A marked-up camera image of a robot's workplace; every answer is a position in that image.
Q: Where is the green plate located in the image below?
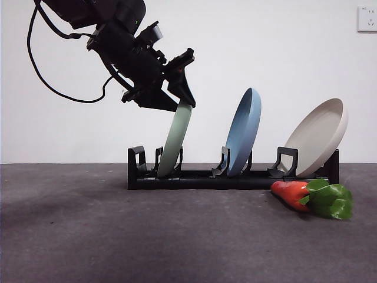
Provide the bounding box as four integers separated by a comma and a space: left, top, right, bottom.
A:
156, 100, 194, 179

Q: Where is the orange carrot with green leaves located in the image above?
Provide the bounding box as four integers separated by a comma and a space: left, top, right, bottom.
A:
270, 178, 353, 221

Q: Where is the blue plate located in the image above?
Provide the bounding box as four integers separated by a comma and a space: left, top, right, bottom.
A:
225, 87, 262, 179

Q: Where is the black plate rack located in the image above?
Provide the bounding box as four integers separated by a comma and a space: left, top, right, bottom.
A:
127, 146, 340, 191

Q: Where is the beige plate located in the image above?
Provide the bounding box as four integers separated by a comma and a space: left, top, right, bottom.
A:
284, 98, 349, 179

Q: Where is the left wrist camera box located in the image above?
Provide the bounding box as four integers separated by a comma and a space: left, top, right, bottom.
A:
138, 21, 164, 45

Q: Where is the black cable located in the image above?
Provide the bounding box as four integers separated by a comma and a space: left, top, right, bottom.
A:
27, 0, 118, 104

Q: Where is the white wall socket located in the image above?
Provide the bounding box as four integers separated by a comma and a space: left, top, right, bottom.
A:
357, 5, 377, 33

